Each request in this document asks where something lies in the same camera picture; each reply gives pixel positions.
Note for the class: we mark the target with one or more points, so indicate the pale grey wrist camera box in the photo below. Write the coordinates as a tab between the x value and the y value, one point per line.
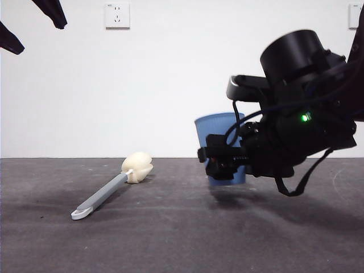
244	86

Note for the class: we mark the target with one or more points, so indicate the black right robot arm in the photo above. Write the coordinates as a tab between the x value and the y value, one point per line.
295	136

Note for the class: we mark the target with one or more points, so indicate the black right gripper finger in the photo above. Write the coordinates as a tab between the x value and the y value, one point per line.
202	155

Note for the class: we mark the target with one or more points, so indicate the white wall socket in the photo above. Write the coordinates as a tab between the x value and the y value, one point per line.
117	16
353	17

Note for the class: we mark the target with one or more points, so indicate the blue ribbed plastic cup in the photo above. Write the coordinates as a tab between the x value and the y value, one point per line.
216	122

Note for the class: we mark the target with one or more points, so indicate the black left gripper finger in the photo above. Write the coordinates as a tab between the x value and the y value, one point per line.
54	12
11	42

